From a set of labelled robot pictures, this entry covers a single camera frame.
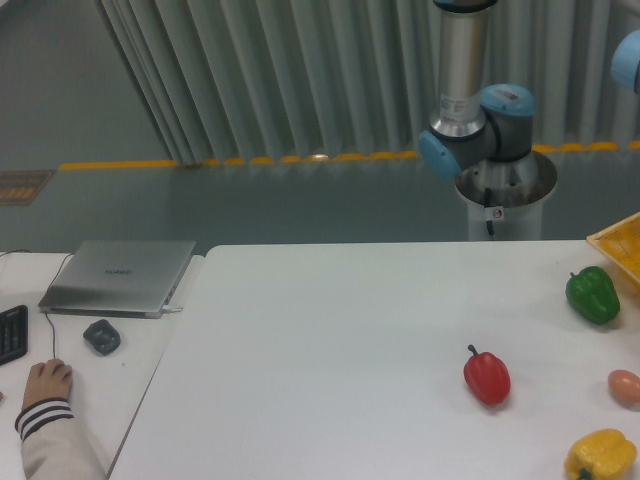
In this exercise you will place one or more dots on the person's right hand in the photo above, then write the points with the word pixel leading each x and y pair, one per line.
pixel 47 380

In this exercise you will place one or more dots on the green bell pepper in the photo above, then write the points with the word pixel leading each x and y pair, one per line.
pixel 591 293

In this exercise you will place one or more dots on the cream striped sleeve forearm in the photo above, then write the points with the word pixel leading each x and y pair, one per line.
pixel 54 444

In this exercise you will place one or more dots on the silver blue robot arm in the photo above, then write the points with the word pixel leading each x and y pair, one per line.
pixel 460 75

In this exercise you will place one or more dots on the yellow plastic basket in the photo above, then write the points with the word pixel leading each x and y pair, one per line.
pixel 620 244

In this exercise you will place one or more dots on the black keyboard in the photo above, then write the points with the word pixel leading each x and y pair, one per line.
pixel 13 334

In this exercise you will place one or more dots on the small black holder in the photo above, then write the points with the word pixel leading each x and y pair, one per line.
pixel 102 336

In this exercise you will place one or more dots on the silver closed laptop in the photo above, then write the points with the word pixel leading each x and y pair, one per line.
pixel 119 278

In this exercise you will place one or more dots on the white usb adapter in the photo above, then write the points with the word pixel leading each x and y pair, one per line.
pixel 169 309

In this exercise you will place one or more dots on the red bell pepper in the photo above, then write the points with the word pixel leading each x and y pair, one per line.
pixel 487 377

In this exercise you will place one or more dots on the yellow bell pepper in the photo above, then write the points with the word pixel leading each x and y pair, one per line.
pixel 604 454

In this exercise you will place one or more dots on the brown egg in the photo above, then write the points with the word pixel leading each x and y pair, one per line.
pixel 624 386

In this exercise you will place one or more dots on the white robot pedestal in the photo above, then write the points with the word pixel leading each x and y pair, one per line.
pixel 505 200

